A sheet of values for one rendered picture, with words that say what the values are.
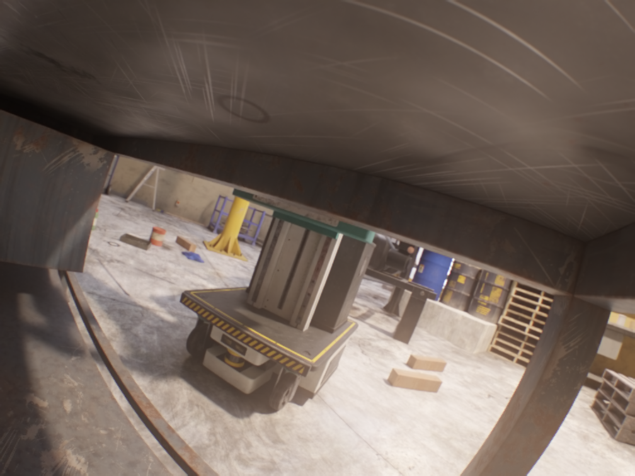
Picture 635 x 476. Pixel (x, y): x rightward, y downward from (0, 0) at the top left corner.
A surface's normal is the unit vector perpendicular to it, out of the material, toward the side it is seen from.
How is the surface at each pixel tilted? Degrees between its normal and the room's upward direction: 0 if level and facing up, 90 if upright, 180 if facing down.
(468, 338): 90
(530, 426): 90
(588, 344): 90
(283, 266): 90
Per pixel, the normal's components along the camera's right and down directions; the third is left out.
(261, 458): 0.34, -0.94
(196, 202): 0.54, 0.20
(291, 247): -0.31, -0.11
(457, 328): -0.77, -0.28
